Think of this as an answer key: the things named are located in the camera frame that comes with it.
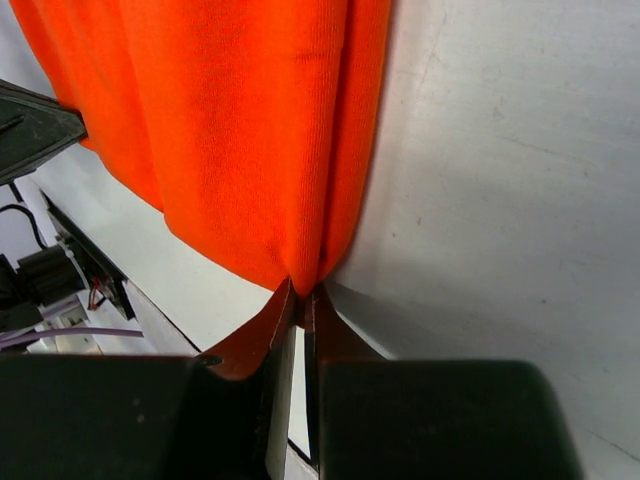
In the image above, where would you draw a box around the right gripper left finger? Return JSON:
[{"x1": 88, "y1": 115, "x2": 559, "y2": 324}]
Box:
[{"x1": 1, "y1": 281, "x2": 296, "y2": 479}]

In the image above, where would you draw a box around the orange t-shirt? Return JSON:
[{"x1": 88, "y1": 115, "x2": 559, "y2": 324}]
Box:
[{"x1": 11, "y1": 1, "x2": 391, "y2": 295}]

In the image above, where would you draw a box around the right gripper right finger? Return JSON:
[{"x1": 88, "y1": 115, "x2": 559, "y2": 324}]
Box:
[{"x1": 304, "y1": 286, "x2": 583, "y2": 479}]

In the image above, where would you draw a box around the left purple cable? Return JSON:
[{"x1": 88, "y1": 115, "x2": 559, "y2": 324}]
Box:
[{"x1": 0, "y1": 305, "x2": 143, "y2": 351}]

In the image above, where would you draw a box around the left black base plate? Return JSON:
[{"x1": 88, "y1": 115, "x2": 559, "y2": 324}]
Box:
[{"x1": 42, "y1": 192, "x2": 135, "y2": 320}]

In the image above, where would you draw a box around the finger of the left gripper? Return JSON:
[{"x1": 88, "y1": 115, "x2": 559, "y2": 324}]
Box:
[{"x1": 0, "y1": 80, "x2": 87, "y2": 185}]

